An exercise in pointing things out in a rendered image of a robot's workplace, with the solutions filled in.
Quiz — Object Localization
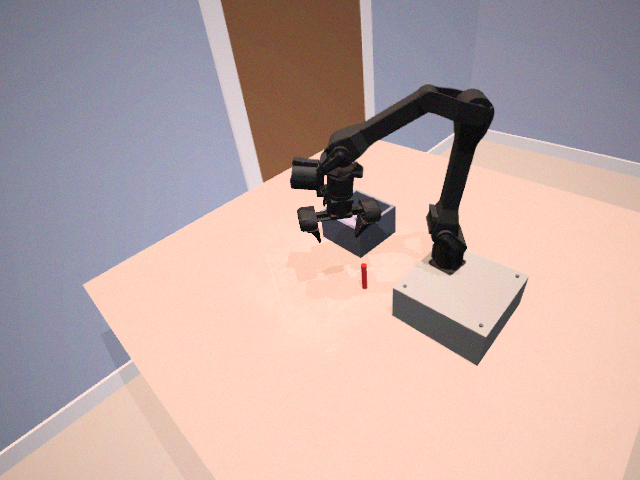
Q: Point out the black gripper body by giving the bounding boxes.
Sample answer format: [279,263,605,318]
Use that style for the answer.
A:
[297,192,382,232]

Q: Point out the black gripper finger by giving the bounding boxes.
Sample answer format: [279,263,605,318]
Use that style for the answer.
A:
[307,227,321,243]
[355,214,375,238]

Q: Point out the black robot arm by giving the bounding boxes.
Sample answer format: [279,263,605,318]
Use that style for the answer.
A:
[290,84,494,276]

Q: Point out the red peg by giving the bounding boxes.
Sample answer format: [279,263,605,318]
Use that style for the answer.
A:
[361,263,368,290]

